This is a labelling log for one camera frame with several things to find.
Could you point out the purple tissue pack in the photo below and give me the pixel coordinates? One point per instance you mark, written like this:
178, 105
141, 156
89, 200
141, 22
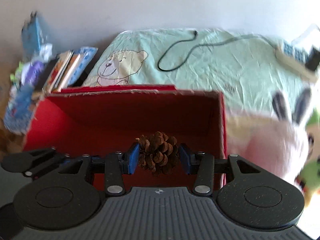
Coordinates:
31, 72

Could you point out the mint green bear bedsheet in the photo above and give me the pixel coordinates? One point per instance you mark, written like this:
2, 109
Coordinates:
242, 66

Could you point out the winnie the pooh book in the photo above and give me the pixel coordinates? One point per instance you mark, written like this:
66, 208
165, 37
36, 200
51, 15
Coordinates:
59, 67

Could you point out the small green frog plush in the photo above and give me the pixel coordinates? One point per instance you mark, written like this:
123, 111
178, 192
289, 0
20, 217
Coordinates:
15, 78

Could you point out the red cardboard storage box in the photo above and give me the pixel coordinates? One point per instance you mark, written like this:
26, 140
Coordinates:
100, 121

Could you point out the pink plush bunny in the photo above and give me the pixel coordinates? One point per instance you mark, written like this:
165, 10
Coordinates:
280, 147

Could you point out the white blue power strip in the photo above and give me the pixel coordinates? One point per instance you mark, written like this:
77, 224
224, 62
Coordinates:
295, 59

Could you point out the black power adapter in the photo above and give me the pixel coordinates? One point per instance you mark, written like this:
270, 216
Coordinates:
313, 59

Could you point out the green plush toy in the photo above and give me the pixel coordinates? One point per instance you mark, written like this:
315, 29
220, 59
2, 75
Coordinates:
308, 178

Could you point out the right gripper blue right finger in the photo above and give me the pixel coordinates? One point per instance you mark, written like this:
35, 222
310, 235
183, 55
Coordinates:
189, 159

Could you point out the orange cover book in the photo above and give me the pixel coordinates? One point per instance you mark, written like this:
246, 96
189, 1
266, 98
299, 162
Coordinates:
71, 67

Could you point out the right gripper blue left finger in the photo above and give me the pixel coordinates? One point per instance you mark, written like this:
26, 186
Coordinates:
128, 161

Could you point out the brown pine cone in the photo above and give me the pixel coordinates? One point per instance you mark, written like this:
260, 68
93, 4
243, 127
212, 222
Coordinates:
158, 153

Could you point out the blue plastic file bag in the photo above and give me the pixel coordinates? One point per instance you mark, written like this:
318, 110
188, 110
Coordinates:
33, 36

